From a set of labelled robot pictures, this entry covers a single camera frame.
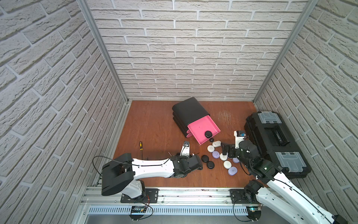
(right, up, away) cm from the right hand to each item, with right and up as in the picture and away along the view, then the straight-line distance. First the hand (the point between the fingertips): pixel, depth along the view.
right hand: (230, 143), depth 78 cm
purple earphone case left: (-6, -9, +9) cm, 15 cm away
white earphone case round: (-9, -6, +12) cm, 16 cm away
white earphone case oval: (-4, -4, +14) cm, 15 cm away
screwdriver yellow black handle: (-56, -7, +14) cm, 58 cm away
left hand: (-23, -8, +4) cm, 25 cm away
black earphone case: (-10, -15, +6) cm, 19 cm away
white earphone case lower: (0, -14, +6) cm, 15 cm away
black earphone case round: (-11, +4, +7) cm, 14 cm away
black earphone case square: (-13, -12, +9) cm, 20 cm away
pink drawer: (-17, +8, +9) cm, 21 cm away
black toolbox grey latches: (+24, +3, +2) cm, 24 cm away
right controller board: (+10, -35, -7) cm, 37 cm away
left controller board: (-51, -35, -7) cm, 62 cm away
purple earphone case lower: (+3, -17, +3) cm, 18 cm away
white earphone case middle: (-2, -11, +8) cm, 13 cm away
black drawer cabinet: (-25, +18, +14) cm, 34 cm away
